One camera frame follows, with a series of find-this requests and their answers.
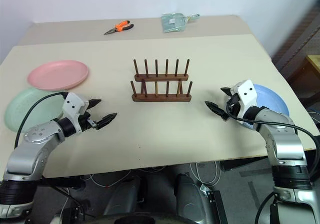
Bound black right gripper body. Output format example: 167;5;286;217
225;93;242;117

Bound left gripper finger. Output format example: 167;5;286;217
88;98;102;109
95;112;118;130

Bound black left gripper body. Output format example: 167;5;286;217
78;106;98;134

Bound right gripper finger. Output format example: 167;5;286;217
219;86;234;97
204;100;229;121

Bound wooden dish rack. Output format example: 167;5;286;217
130;58;194;103

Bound blue plate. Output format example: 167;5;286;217
239;83;291;130

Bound pink plate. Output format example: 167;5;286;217
26;60;90;91

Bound green plate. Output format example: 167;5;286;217
4;87;67;133

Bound cream table mat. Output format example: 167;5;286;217
0;33;319;179

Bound dark rounded shape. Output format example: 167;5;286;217
103;177;145;217
174;173;214;219

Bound brown textured panel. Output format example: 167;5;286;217
271;3;320;85

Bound clear plastic bag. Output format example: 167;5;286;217
160;12;201;33

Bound yellow wooden stool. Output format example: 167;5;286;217
305;54;320;85

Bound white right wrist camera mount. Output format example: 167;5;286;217
229;79;259;120

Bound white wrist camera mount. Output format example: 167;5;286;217
229;79;259;120
61;92;90;135

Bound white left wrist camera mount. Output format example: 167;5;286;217
61;92;90;135

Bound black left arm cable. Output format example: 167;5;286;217
14;91;70;150

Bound white floor cable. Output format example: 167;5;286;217
189;160;224;186
84;166;166;189

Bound black table frame bar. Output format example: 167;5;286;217
36;177;86;189
221;157;273;172

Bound orange handled pliers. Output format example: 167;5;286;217
103;20;135;36

